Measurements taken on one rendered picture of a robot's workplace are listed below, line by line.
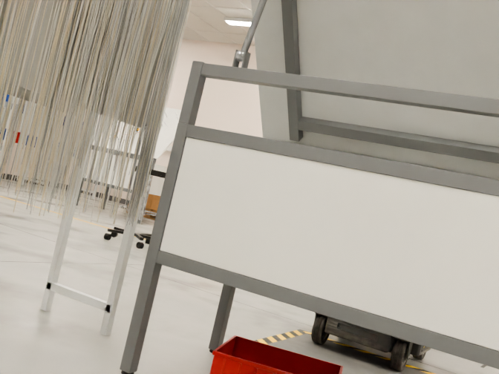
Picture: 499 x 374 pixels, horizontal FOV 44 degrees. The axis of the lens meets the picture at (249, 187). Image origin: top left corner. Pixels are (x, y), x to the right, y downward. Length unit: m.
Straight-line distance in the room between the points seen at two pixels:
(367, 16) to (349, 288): 0.91
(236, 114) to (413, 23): 8.92
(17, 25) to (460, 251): 1.32
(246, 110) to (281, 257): 9.10
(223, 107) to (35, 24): 9.22
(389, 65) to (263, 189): 0.65
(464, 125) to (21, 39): 1.39
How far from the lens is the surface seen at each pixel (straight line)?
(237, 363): 1.93
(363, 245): 1.64
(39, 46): 1.91
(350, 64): 2.16
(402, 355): 2.96
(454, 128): 2.15
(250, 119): 10.68
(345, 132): 2.23
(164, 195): 1.91
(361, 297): 1.65
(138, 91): 2.23
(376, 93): 1.69
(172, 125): 8.56
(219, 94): 11.12
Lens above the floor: 0.61
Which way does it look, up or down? 1 degrees up
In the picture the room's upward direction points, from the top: 13 degrees clockwise
